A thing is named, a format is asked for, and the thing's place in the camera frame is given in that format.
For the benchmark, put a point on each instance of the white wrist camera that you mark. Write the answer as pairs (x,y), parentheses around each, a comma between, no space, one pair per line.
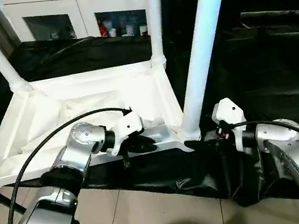
(229,116)
(126,127)

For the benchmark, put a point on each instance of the black work mat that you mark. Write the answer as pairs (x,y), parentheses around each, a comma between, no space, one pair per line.
(259,82)

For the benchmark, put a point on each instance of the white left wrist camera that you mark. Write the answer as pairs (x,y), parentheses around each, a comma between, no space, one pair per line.
(126,127)

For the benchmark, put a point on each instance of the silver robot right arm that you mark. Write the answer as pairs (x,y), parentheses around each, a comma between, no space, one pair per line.
(294,151)

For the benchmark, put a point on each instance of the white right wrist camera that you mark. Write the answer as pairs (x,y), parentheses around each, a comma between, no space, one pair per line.
(229,116)

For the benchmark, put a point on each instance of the white glass-door cabinet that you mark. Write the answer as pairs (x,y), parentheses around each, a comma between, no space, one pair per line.
(80,8)

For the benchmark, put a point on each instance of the black stand leg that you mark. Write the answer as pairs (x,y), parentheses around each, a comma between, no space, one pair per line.
(6,202)

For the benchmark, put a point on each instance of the white plastic table top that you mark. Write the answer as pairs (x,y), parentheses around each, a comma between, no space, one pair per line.
(74,107)

